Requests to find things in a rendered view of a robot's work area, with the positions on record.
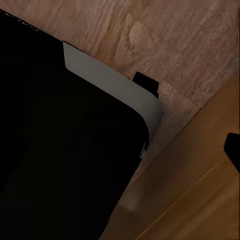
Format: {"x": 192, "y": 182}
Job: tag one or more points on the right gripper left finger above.
{"x": 12, "y": 150}

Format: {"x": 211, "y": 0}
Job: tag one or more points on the door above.
{"x": 192, "y": 191}

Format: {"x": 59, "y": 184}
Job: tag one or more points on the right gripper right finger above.
{"x": 232, "y": 149}

